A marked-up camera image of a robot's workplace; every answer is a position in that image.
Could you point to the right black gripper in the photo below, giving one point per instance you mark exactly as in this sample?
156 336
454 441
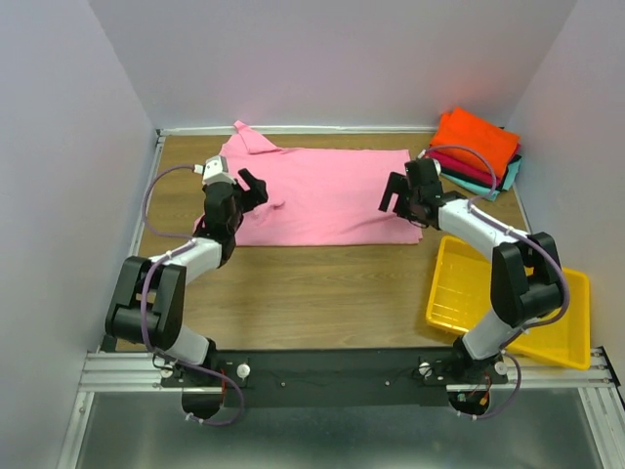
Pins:
396 184

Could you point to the orange folded t shirt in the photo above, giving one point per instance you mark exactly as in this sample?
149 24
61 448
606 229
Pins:
462 128

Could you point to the teal folded t shirt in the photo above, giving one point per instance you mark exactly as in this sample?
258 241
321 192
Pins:
482 188

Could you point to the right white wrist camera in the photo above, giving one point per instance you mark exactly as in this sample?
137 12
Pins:
425 154

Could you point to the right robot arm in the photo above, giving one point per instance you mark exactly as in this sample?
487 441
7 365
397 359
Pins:
528 288

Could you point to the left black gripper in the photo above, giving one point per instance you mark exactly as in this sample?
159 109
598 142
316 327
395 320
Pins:
253 183

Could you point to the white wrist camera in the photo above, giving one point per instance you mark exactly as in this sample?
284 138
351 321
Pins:
214 170
425 154

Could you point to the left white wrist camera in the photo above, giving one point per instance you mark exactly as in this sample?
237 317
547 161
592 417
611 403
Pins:
214 170

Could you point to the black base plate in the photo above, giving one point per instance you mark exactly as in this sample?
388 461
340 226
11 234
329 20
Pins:
333 377

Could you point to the pink t shirt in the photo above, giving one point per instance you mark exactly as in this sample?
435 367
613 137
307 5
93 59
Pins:
317 197

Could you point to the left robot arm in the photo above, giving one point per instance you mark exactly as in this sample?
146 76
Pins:
147 305

